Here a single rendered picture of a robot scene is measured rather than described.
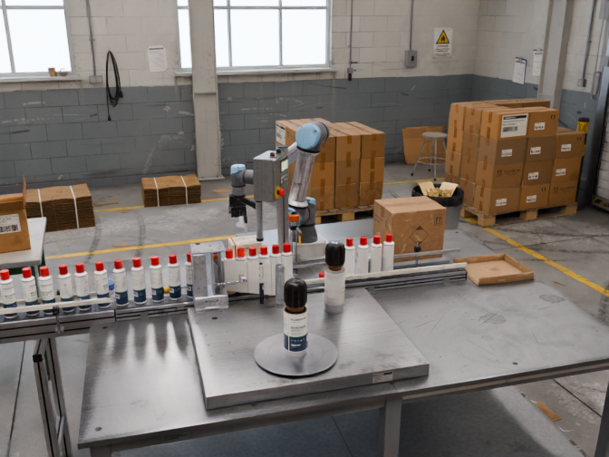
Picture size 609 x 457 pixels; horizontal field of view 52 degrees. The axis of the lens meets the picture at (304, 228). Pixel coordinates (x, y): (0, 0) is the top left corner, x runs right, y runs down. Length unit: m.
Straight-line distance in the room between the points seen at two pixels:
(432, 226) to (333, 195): 3.21
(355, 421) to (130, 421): 1.31
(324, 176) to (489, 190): 1.64
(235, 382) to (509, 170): 4.77
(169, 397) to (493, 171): 4.75
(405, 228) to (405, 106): 6.00
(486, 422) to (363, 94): 6.24
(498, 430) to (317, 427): 0.85
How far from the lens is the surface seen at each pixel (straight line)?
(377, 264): 2.95
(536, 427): 3.28
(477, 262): 3.39
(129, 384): 2.36
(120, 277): 2.75
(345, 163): 6.38
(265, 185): 2.72
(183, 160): 8.25
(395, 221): 3.18
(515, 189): 6.65
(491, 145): 6.41
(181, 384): 2.32
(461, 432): 3.16
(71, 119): 8.07
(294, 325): 2.24
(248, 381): 2.21
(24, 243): 3.91
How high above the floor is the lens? 2.08
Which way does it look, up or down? 19 degrees down
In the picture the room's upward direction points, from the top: straight up
